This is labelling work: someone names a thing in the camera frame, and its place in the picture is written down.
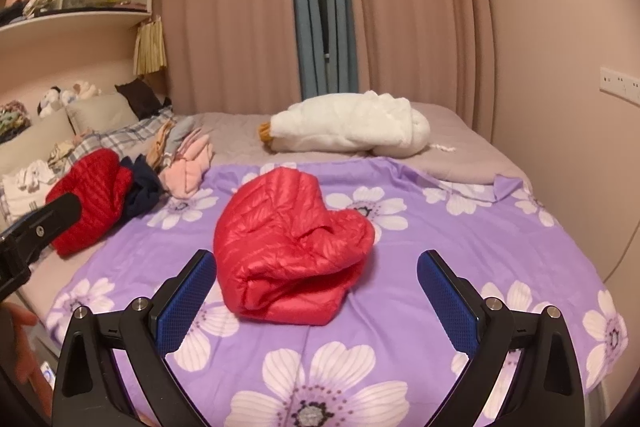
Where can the person's left hand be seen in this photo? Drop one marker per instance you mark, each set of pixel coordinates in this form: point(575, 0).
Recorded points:
point(24, 342)

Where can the yellow fringed cloth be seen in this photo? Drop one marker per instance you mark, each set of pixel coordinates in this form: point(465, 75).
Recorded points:
point(150, 47)

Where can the plaid cloth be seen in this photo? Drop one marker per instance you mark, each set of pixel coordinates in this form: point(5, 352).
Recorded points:
point(125, 134)

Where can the grey quilt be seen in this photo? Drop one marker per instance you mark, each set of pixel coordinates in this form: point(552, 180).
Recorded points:
point(460, 152)

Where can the dark brown pillow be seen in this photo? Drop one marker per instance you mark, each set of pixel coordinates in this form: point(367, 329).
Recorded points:
point(142, 97)

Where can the white wall socket strip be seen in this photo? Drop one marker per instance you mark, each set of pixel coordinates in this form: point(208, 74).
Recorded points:
point(620, 83)

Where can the red hooded puffer jacket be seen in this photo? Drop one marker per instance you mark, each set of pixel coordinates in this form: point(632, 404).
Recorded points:
point(280, 257)

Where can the blue-grey curtain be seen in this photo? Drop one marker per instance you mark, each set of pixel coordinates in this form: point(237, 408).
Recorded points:
point(305, 32)

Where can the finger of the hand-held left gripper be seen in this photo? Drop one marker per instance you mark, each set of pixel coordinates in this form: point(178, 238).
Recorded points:
point(15, 274)
point(45, 222)

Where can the white cloth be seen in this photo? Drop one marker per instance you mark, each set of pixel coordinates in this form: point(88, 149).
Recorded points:
point(30, 182)

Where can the white plush toy dark hat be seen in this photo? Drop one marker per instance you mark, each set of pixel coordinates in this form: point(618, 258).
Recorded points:
point(50, 103)

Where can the beige pillow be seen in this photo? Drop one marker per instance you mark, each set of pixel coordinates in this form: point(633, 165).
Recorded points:
point(35, 147)
point(100, 112)

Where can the pink garment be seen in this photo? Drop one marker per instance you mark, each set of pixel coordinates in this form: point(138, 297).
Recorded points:
point(187, 172)

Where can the white goose plush toy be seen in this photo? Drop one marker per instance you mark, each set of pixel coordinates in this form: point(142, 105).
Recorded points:
point(350, 122)

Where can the navy garment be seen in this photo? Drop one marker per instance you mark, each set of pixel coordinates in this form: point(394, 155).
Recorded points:
point(142, 192)

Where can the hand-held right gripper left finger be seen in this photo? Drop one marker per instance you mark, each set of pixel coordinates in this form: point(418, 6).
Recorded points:
point(187, 302)

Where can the dark red puffer jacket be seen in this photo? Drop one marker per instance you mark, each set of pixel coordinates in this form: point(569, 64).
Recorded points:
point(95, 192)

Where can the pink curtain panel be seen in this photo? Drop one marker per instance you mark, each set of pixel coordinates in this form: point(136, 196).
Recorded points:
point(410, 7)
point(225, 17)

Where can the grey garment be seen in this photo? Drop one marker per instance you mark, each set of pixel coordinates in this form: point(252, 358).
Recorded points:
point(180, 132)

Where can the crocheted blanket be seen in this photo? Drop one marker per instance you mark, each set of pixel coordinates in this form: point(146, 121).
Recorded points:
point(14, 122)

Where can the purple floral bed sheet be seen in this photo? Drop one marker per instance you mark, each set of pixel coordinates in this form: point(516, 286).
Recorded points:
point(450, 247)

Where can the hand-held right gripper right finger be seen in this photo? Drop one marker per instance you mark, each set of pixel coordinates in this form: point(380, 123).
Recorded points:
point(450, 302)

